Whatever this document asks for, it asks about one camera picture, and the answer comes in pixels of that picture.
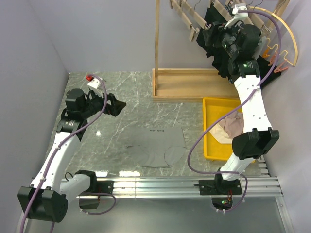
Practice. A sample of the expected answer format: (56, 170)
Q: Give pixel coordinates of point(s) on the black underwear on hanger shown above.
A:
(209, 14)

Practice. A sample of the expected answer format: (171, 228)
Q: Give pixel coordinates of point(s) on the wooden clothes rack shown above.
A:
(191, 85)

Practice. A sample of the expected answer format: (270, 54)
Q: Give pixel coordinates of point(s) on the pink clothes peg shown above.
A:
(281, 60)

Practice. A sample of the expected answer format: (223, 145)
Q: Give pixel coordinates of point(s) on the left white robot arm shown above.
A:
(46, 198)

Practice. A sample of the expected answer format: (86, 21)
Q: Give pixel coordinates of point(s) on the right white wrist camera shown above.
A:
(237, 15)

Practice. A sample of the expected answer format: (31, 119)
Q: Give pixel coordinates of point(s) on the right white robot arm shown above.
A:
(240, 41)

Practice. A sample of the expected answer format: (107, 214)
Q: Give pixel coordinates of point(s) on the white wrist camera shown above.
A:
(237, 15)
(95, 85)

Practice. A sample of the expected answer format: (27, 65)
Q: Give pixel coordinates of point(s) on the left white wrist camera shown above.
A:
(95, 85)

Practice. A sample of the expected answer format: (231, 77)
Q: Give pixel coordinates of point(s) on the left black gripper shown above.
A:
(116, 106)

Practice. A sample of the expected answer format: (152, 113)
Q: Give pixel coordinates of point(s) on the wooden hanger holding black underwear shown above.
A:
(218, 11)

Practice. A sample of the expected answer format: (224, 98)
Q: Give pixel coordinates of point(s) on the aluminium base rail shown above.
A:
(174, 205)

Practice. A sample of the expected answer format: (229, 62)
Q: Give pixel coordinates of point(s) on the gold arc hanger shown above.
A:
(288, 30)

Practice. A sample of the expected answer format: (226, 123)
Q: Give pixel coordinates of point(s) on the wooden clip hanger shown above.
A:
(197, 18)
(178, 6)
(256, 20)

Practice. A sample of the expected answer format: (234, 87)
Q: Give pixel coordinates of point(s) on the grey underwear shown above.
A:
(155, 147)

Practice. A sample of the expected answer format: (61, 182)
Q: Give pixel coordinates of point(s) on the beige underwear in tray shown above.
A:
(228, 128)

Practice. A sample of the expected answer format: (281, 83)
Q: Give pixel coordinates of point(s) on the black underwear at rear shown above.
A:
(264, 68)

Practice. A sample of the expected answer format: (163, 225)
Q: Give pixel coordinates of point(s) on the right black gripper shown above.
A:
(216, 29)

